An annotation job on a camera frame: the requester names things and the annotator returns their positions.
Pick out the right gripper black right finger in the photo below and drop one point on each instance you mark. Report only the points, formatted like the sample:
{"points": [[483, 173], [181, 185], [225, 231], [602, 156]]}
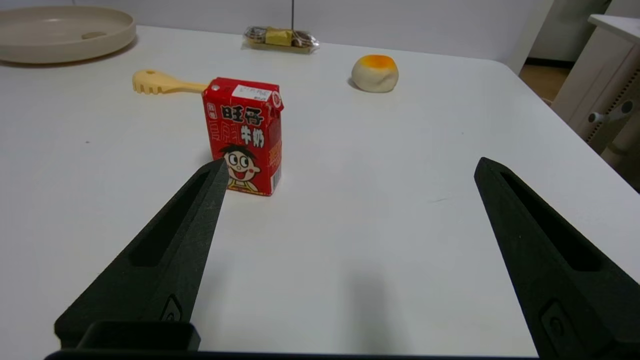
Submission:
{"points": [[555, 260]]}

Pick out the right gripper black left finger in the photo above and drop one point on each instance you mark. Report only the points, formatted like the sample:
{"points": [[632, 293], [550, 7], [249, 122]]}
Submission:
{"points": [[175, 250]]}

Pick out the beige round plate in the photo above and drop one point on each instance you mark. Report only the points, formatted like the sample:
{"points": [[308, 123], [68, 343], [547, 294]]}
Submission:
{"points": [[60, 32]]}

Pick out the red milk carton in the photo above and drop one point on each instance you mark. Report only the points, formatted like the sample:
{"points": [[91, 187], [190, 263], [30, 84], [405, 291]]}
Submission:
{"points": [[250, 130]]}

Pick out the white side table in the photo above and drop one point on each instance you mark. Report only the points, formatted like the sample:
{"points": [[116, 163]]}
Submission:
{"points": [[607, 65]]}

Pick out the clear wrapped snack packet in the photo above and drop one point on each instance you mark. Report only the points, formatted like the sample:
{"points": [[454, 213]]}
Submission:
{"points": [[280, 39]]}

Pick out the white bun with orange top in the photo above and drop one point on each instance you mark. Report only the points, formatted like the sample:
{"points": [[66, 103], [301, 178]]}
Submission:
{"points": [[375, 75]]}

